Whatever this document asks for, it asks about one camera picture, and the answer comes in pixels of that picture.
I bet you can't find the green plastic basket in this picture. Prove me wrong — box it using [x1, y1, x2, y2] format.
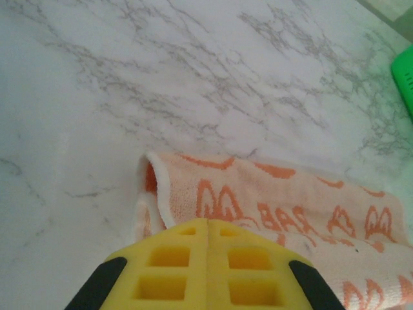
[389, 45, 413, 119]

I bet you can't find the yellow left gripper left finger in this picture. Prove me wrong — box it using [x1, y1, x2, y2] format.
[64, 218, 207, 310]

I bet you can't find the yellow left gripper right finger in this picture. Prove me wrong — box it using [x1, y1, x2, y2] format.
[206, 219, 348, 310]

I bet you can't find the pale orange rabbit towel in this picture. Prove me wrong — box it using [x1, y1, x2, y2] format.
[130, 151, 406, 310]

